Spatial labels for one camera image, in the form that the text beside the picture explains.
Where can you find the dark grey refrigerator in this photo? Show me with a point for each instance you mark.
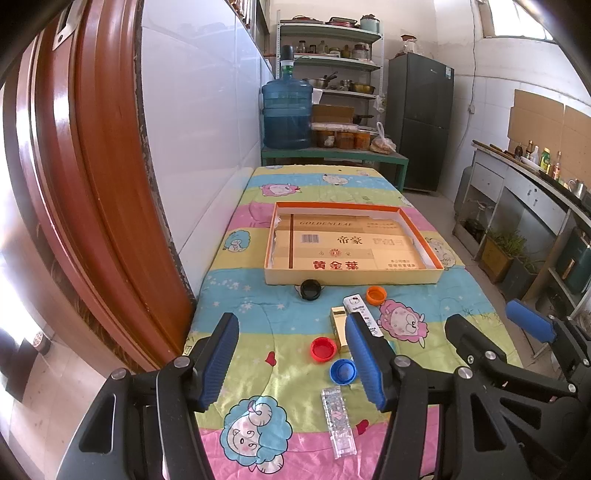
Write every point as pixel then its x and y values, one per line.
pixel 418 116

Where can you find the orange bottle cap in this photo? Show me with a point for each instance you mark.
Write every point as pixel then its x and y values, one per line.
pixel 376 295

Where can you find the grey kitchen counter cabinet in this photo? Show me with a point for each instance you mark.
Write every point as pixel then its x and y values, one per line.
pixel 531 241

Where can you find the blue bottle cap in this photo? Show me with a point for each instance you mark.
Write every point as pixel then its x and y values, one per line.
pixel 343 372

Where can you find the white metal shelf rack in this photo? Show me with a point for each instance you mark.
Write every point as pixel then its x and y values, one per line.
pixel 341 56

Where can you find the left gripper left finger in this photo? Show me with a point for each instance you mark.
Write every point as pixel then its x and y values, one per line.
pixel 188 385

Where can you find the brown wooden door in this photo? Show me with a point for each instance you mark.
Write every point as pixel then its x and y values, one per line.
pixel 87 244

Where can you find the blue water jug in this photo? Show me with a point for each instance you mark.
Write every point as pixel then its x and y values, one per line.
pixel 287 107

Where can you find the black bottle cap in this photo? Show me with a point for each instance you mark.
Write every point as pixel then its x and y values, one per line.
pixel 310 289

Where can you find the colourful cartoon sheep bedsheet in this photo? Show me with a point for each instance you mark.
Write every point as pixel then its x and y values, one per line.
pixel 268 422

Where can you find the plastic bag of buns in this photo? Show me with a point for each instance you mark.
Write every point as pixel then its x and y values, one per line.
pixel 381 143

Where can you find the clear glitter rectangular box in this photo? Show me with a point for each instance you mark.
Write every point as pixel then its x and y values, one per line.
pixel 340 431

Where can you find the green low bench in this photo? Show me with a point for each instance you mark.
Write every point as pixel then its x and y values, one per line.
pixel 364 156

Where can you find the red bottle cap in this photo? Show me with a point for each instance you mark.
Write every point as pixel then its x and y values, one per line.
pixel 323 349

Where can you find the white Hello Kitty box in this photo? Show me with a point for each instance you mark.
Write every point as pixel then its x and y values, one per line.
pixel 355 304

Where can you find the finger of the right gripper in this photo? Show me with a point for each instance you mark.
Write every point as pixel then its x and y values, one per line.
pixel 569 343
pixel 485 357

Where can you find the shallow orange-rimmed cardboard box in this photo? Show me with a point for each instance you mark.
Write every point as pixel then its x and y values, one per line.
pixel 343 244

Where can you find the gold rectangular box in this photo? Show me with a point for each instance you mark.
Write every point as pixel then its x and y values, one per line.
pixel 338 317

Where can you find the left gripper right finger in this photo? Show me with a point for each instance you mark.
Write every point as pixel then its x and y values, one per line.
pixel 399 386

